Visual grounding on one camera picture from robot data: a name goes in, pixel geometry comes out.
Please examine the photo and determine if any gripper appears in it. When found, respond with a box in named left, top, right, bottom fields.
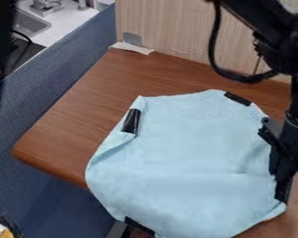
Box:
left=255, top=116, right=298, bottom=205

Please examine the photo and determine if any light blue cloth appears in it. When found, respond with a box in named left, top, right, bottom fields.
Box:
left=84, top=88, right=289, bottom=238

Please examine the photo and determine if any tap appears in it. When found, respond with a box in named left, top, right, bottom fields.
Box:
left=29, top=0, right=65, bottom=18

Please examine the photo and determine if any toy sink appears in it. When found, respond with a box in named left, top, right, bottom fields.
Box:
left=10, top=7, right=54, bottom=39

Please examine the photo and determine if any black cable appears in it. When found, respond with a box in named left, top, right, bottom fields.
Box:
left=207, top=1, right=278, bottom=85

